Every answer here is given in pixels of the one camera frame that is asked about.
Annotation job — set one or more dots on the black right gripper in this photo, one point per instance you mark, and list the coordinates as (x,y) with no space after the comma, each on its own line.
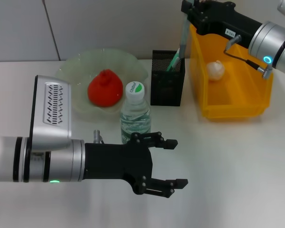
(218,19)

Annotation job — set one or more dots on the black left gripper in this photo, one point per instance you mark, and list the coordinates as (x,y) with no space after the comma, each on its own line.
(116,161)

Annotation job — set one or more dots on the grey marker pen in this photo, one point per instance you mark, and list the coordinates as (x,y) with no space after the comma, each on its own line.
(184,35)

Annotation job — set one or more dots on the clear water bottle green label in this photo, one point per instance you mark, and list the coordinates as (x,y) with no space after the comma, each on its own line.
(135,111)

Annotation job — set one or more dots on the mint green utility knife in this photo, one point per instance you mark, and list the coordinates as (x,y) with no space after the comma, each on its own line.
(174,63)

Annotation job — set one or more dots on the white paper ball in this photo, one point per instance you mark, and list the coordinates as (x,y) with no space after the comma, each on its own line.
(215,70)

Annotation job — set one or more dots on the red round fruit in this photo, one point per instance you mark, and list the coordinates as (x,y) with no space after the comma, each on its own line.
(107,88)

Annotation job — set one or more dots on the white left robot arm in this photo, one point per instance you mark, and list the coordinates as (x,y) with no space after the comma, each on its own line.
(4,159)

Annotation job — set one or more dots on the black mesh pen holder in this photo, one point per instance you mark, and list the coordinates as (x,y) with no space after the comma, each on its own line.
(167,95)

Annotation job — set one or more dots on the translucent wavy glass fruit plate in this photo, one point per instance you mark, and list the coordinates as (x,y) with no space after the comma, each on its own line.
(73,69)

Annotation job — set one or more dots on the yellow plastic storage bin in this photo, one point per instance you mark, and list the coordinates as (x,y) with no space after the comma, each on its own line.
(237,104)

